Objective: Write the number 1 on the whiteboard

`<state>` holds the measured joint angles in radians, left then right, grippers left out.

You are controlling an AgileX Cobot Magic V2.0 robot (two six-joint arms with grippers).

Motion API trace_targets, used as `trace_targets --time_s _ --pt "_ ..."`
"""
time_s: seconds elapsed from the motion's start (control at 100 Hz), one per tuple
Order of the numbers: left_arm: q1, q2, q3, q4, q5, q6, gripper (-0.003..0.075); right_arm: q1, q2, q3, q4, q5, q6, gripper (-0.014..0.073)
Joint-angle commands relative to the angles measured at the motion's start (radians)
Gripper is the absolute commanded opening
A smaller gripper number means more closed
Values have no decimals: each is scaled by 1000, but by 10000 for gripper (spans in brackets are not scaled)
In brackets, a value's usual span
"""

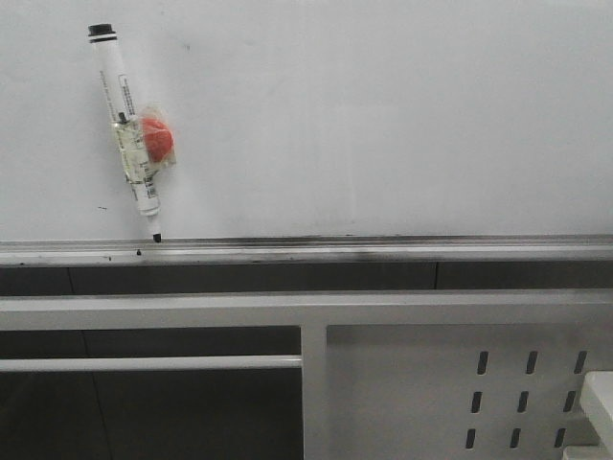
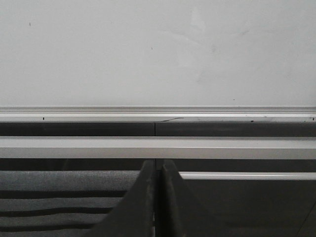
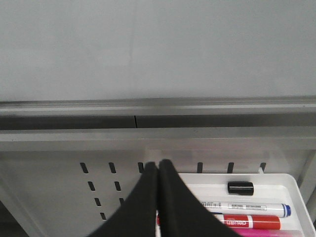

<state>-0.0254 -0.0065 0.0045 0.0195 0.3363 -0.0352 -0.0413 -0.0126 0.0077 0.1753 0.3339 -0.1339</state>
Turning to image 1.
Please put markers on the white whiteboard marker pen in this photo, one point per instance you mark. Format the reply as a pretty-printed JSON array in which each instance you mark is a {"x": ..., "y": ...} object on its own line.
[{"x": 126, "y": 125}]

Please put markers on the white upper marker tray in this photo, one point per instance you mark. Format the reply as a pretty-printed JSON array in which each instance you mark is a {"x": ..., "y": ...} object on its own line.
[{"x": 596, "y": 403}]

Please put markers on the white metal whiteboard stand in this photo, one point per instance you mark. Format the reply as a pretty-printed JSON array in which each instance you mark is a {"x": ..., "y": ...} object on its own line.
[{"x": 364, "y": 375}]

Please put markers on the white whiteboard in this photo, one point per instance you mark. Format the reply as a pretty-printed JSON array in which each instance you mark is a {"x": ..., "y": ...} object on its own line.
[{"x": 314, "y": 130}]

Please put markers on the white marker tray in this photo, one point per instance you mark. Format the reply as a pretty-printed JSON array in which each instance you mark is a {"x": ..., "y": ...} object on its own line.
[
  {"x": 596, "y": 403},
  {"x": 586, "y": 453}
]

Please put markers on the white lower marker tray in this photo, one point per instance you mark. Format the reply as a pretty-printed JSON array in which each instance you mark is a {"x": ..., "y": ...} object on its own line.
[{"x": 586, "y": 453}]

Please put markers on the red magnet taped to marker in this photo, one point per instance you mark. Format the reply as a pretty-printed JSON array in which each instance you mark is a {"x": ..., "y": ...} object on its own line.
[{"x": 157, "y": 136}]

